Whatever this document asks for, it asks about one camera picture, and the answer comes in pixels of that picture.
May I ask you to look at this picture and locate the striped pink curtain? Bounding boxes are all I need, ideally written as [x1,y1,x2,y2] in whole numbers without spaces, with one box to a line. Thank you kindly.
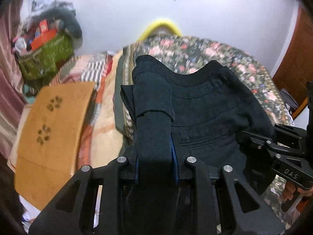
[1,0,25,159]

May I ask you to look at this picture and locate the wooden wardrobe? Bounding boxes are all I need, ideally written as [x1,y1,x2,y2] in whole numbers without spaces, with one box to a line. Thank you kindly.
[273,6,313,118]

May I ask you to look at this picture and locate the striped orange blanket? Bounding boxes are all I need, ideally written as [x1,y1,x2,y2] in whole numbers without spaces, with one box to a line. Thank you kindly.
[49,51,123,169]

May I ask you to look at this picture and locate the black pants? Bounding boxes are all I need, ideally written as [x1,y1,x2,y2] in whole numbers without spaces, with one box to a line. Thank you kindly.
[119,55,277,235]

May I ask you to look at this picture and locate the yellow foam bed rail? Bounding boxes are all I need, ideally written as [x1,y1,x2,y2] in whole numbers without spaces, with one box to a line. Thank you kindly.
[137,20,182,42]

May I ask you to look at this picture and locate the floral green bedspread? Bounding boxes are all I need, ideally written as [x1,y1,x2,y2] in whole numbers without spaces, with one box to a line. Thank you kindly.
[113,35,294,226]

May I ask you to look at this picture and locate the orange box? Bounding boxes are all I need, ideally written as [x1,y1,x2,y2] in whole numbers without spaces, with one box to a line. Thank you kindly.
[31,29,58,50]

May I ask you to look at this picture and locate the wooden lap desk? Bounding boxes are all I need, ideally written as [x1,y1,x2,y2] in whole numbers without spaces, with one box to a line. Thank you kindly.
[15,82,94,210]

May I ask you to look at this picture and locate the right hand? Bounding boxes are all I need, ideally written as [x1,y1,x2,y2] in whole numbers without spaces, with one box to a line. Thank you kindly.
[282,181,312,201]

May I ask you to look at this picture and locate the grey plush pillow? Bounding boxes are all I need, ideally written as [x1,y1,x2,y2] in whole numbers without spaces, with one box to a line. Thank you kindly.
[40,7,82,39]

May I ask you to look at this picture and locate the green fabric storage bin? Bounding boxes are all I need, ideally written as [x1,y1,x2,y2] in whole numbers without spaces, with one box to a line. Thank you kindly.
[18,33,74,81]

